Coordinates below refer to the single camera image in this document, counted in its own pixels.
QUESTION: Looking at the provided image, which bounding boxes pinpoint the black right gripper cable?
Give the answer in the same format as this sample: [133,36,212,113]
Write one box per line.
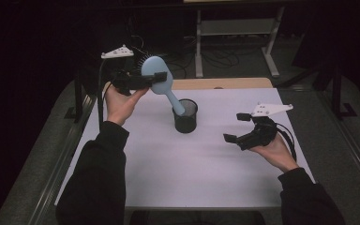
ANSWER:
[275,122,298,163]

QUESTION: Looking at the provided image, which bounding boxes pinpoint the black mesh pen holder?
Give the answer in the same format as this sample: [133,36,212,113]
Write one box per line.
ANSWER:
[172,98,199,134]

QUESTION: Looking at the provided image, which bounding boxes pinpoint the black floor stand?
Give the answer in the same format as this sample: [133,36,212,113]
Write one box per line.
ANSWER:
[64,73,87,120]
[329,64,359,119]

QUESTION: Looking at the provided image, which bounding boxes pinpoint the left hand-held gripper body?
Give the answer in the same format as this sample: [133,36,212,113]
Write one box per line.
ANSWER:
[100,44,145,97]

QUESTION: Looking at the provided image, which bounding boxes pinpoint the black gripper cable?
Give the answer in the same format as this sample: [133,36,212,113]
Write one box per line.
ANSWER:
[97,58,111,130]
[275,122,298,163]

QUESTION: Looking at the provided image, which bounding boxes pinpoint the person's left hand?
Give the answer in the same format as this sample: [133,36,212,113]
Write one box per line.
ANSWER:
[104,83,150,127]

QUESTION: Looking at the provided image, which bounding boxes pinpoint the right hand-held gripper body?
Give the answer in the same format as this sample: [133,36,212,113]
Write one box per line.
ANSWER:
[236,102,294,152]

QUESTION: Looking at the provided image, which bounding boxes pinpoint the grey metal stand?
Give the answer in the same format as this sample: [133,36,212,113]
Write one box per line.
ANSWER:
[194,6,286,79]

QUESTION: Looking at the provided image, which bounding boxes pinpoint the light blue hairbrush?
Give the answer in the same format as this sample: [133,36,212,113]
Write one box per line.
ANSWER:
[136,55,186,116]

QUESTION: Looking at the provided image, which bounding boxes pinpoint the person's right hand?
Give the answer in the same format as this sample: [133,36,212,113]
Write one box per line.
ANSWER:
[248,133,300,173]

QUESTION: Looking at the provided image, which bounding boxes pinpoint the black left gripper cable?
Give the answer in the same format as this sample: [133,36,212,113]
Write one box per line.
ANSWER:
[97,58,111,130]

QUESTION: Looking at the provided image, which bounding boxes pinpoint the wooden board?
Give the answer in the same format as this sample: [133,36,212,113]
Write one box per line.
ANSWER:
[171,77,274,91]

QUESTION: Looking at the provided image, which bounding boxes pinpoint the black floor cables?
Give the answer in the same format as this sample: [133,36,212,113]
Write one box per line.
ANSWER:
[165,36,242,79]

